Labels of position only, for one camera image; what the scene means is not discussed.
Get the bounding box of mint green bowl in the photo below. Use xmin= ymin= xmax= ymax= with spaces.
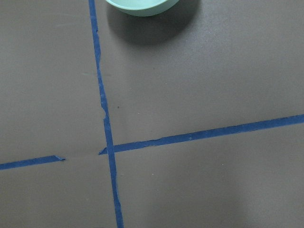
xmin=106 ymin=0 xmax=179 ymax=17

